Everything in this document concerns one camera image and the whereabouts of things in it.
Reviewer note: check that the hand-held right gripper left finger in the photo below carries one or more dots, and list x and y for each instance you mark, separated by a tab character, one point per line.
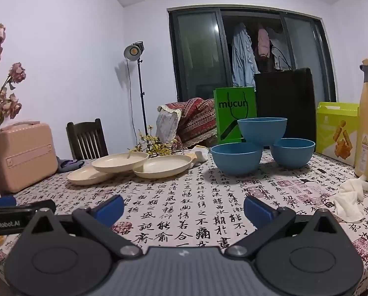
110	209

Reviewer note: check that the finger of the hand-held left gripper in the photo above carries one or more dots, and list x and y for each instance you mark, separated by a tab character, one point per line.
0	202

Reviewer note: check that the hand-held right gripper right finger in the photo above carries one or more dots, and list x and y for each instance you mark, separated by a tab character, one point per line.
258	211

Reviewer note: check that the cream plate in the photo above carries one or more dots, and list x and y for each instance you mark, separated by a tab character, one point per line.
162	166
82	177
119	162

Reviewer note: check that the blue bowl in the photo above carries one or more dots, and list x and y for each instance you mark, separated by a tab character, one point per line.
292	155
261	131
236	162

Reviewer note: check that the pink small suitcase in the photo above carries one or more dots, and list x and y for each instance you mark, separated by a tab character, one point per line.
23	157

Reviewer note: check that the purple grey cloth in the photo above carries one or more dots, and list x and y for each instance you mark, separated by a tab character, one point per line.
68	164

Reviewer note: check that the dark wooden chair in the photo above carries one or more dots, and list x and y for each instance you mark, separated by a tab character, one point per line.
85	141

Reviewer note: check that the calligraphy print tablecloth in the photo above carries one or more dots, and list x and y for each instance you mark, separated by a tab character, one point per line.
184	197

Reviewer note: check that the yellow flower branch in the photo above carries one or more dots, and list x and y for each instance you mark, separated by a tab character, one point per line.
154	148

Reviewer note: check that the crumpled white cloth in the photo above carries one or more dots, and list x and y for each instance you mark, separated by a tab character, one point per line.
350	197

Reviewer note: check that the green paper bag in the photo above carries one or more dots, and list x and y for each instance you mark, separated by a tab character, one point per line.
230	114

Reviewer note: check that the red patterned blanket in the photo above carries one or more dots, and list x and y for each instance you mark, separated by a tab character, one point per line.
193	120

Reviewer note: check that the yellow-green snack box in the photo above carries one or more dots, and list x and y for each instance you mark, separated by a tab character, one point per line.
338	129

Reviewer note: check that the black paper bag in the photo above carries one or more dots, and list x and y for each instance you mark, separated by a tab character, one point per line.
282	98

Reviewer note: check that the hanging light blue shirt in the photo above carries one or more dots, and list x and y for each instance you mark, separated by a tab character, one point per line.
242	58

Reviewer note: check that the studio light on stand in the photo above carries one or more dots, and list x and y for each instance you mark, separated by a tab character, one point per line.
134	52

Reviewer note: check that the hanging pink jacket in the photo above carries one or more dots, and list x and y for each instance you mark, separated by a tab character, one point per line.
263	43

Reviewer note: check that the dark sliding glass door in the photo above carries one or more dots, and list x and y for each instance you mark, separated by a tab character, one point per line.
196	52

